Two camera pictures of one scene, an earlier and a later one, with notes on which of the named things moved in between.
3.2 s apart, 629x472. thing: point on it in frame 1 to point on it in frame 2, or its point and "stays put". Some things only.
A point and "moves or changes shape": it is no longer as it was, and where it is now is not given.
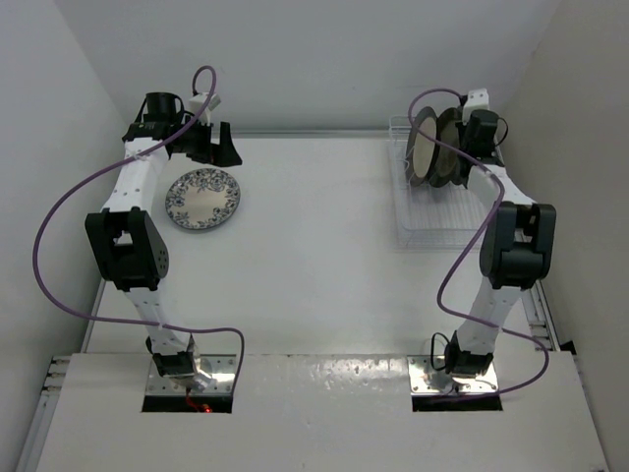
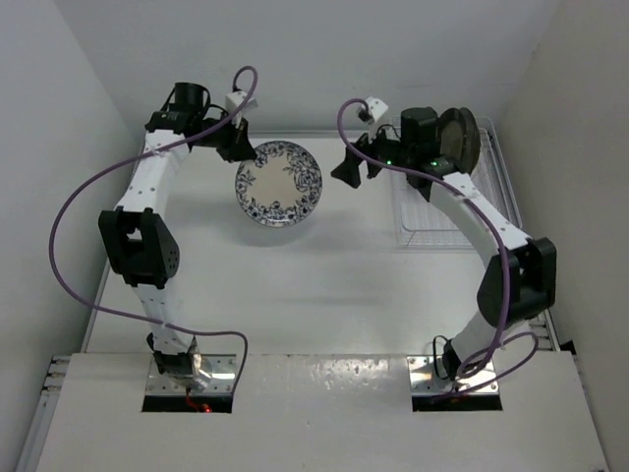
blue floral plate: [201, 198] to [282, 187]
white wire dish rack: [428, 218] stays put
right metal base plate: [425, 379] stays put
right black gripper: [463, 127] to [348, 170]
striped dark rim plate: [448, 129] stays put
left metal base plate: [221, 367] stays put
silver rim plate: [451, 137] moves or changes shape
